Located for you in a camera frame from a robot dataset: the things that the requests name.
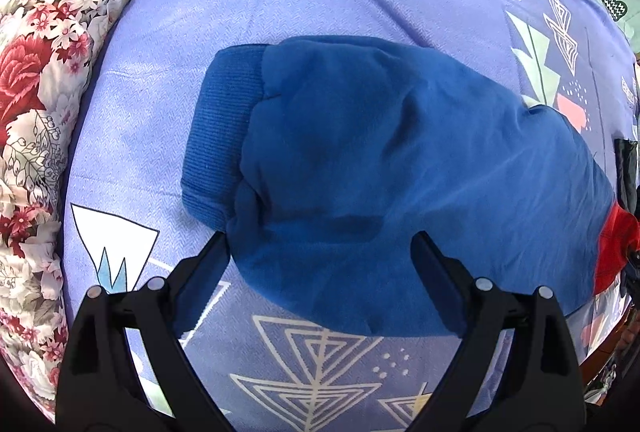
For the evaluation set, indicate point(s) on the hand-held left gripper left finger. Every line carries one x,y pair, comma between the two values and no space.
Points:
197,287

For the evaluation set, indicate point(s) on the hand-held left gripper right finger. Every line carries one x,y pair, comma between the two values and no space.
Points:
440,287

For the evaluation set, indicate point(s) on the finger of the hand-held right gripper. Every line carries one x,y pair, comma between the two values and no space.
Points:
625,171

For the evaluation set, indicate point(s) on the blue and red sweatshirt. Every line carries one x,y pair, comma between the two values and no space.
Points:
380,171

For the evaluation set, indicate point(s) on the floral quilt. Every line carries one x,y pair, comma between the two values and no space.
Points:
45,61

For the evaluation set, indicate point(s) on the wooden bed frame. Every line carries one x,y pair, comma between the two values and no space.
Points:
602,357

